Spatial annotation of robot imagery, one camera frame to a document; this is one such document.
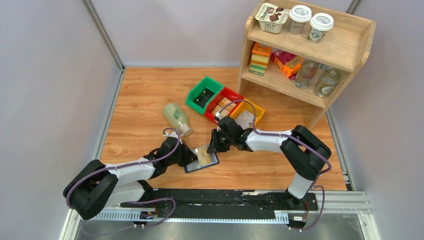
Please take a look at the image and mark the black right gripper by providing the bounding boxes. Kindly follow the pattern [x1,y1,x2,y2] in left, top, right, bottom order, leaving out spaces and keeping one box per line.
[206,129,234,154]

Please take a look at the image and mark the blue leather card holder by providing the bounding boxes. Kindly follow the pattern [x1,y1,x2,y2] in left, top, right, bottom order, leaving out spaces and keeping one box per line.
[184,145,220,174]

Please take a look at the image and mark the gold credit card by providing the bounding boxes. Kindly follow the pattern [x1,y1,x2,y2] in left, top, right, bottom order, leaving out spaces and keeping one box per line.
[195,145,213,167]

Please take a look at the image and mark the green liquid plastic bottle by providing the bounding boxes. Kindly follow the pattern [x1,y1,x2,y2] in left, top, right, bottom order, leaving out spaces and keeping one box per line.
[162,102,193,136]

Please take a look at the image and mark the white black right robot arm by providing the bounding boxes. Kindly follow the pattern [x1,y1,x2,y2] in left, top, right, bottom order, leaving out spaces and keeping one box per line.
[207,116,332,210]

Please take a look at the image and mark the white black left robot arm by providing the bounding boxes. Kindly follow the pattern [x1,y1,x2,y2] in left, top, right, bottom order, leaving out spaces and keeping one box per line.
[63,136,198,220]

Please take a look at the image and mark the silver cards in yellow bin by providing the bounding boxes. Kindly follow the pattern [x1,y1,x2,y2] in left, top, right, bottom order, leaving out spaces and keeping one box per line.
[235,110,255,130]

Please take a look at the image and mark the tan cards in red bin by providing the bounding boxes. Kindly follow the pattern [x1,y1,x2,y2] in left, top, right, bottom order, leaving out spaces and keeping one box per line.
[211,97,237,117]

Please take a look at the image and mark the black cards in green bin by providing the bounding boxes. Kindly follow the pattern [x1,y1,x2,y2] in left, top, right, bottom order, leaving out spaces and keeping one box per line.
[193,88,215,109]

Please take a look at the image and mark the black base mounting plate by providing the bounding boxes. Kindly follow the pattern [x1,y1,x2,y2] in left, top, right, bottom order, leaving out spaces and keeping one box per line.
[119,188,319,221]

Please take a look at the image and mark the red plastic bin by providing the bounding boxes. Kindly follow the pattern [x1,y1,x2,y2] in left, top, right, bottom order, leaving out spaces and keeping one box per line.
[204,87,244,124]

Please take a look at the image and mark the yellow plastic bin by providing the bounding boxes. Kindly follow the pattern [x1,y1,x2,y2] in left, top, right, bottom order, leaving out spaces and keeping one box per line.
[230,101,266,130]

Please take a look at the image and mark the green plastic bin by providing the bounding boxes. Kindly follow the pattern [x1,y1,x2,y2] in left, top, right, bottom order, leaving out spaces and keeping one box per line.
[185,76,224,115]

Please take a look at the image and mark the stack of sponges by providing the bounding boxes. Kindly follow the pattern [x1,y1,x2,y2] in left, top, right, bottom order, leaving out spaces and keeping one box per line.
[248,42,273,77]

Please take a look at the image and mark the orange pink snack box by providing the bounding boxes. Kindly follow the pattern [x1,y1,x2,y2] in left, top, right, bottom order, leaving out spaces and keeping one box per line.
[270,50,305,81]

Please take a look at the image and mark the left clear glass bottle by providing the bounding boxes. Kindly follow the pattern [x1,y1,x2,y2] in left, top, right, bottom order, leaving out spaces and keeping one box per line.
[294,59,319,89]

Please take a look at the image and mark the clear glass bottle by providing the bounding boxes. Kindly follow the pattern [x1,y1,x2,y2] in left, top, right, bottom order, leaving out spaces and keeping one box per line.
[294,59,319,89]
[314,67,342,98]

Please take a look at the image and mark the wooden shelf unit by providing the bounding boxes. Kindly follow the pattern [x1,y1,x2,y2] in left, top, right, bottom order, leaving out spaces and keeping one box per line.
[237,0,376,129]

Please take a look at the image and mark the right clear glass bottle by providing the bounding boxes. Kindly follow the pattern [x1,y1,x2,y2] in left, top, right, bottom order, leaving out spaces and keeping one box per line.
[314,67,342,98]

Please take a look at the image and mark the chobani yogurt cup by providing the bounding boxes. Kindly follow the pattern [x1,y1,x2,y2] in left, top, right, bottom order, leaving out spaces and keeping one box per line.
[255,2,291,34]

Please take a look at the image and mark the left white lidded coffee cup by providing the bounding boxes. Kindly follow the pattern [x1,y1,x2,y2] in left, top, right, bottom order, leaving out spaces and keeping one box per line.
[288,5,312,35]

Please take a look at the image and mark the white lidded coffee cup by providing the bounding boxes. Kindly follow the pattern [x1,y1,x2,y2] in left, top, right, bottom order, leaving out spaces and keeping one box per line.
[307,13,334,43]
[288,5,312,35]

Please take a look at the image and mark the right white lidded coffee cup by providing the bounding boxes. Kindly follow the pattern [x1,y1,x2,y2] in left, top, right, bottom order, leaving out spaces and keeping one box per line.
[307,13,334,43]

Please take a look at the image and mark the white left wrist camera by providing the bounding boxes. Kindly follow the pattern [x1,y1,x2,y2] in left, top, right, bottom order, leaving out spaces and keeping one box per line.
[166,130,180,139]

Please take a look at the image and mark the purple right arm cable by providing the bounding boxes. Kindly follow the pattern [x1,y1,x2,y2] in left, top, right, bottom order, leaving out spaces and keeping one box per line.
[216,99,333,232]

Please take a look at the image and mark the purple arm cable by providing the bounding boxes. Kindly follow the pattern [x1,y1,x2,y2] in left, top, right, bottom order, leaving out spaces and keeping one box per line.
[65,127,182,229]
[216,99,333,232]

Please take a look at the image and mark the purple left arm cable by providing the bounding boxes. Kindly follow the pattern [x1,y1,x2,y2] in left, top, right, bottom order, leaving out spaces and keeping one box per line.
[65,127,182,229]

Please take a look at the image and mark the aluminium frame rail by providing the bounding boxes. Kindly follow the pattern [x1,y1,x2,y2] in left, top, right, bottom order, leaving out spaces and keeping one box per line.
[60,188,381,240]

